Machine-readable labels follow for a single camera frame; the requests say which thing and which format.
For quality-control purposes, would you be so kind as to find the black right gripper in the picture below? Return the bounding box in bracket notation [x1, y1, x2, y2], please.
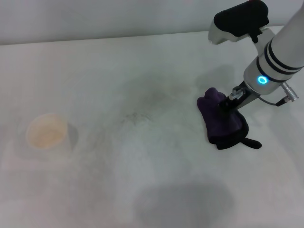
[219, 80, 260, 112]

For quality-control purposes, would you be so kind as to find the purple rag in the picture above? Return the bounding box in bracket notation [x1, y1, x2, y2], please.
[196, 87, 263, 151]

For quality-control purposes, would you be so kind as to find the white disposable cup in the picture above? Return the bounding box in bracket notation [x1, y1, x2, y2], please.
[25, 113, 79, 153]

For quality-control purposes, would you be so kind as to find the grey cable with metal plug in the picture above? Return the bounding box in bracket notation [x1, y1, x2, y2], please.
[258, 81, 300, 106]

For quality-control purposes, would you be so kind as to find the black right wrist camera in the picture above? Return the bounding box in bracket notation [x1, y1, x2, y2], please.
[208, 0, 274, 46]

